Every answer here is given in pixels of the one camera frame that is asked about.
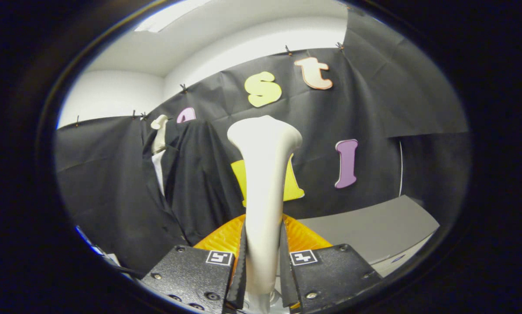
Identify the black backdrop cloth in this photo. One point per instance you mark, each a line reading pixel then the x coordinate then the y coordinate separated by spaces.
pixel 374 109

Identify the grey cabinet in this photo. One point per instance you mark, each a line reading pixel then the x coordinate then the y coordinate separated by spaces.
pixel 374 226

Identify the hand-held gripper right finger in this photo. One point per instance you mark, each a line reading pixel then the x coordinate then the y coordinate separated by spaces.
pixel 287 283

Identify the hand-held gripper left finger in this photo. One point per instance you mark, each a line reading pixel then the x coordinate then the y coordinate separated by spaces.
pixel 241 283

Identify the black suit jacket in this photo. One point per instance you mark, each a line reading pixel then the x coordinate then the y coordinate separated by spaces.
pixel 200 174

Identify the white garment steamer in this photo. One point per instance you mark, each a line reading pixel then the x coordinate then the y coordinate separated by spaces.
pixel 265 183

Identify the white mannequin torso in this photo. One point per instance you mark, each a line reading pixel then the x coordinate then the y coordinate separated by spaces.
pixel 159 135

